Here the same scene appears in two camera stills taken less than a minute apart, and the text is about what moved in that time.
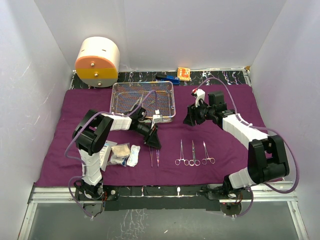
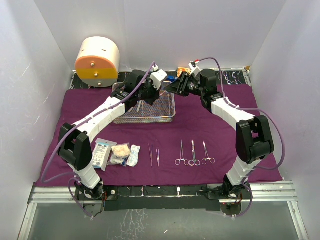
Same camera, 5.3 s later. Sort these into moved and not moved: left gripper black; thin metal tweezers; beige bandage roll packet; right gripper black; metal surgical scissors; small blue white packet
Moved: right gripper black; left gripper black
Not moved: metal surgical scissors; beige bandage roll packet; small blue white packet; thin metal tweezers
